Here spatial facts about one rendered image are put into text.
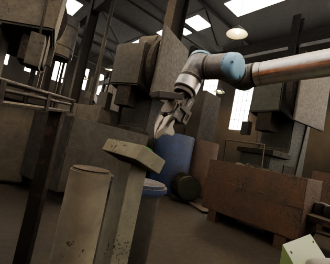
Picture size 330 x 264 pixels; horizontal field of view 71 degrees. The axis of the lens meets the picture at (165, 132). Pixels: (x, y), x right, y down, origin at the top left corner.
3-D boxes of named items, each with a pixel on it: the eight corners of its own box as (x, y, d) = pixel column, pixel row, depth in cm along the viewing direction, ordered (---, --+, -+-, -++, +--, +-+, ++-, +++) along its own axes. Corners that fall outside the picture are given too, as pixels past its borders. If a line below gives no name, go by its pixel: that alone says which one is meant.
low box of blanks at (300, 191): (314, 242, 233) (323, 178, 238) (296, 257, 180) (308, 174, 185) (229, 212, 297) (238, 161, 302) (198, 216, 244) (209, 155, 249)
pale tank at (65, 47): (23, 141, 726) (57, 7, 760) (19, 139, 797) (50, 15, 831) (54, 146, 785) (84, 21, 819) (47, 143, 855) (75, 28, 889)
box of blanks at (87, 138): (51, 206, 184) (74, 111, 189) (7, 181, 231) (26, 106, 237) (136, 199, 267) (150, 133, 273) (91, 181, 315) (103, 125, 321)
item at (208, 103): (177, 178, 563) (193, 98, 578) (204, 186, 506) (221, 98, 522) (159, 176, 519) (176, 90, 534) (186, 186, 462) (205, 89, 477)
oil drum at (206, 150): (193, 198, 339) (204, 139, 346) (166, 188, 385) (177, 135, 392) (217, 199, 377) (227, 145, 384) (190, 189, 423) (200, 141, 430)
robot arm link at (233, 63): (250, 58, 83) (219, 61, 91) (236, 46, 74) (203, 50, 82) (245, 85, 83) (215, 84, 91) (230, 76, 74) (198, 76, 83)
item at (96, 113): (67, 162, 461) (80, 108, 470) (108, 174, 406) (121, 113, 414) (43, 160, 416) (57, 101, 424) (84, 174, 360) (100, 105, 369)
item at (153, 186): (107, 286, 99) (129, 186, 102) (80, 251, 124) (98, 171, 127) (163, 272, 119) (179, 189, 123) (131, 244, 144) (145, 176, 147)
